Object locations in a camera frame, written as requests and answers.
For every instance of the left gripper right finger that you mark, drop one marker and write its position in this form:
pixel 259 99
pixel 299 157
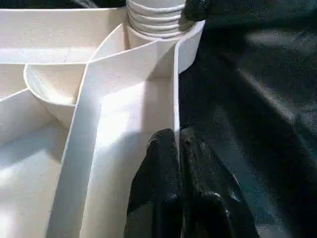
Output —
pixel 210 198

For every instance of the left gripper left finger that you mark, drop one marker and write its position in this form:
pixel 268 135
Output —
pixel 158 186

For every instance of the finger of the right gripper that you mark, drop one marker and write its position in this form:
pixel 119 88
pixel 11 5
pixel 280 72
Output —
pixel 200 10

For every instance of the white plastic table leg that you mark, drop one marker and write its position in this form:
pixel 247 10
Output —
pixel 153 22

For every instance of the white plastic table top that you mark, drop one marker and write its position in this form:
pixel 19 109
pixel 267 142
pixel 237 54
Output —
pixel 123 86

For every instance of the black plastic mat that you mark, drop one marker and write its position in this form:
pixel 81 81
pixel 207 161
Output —
pixel 247 99

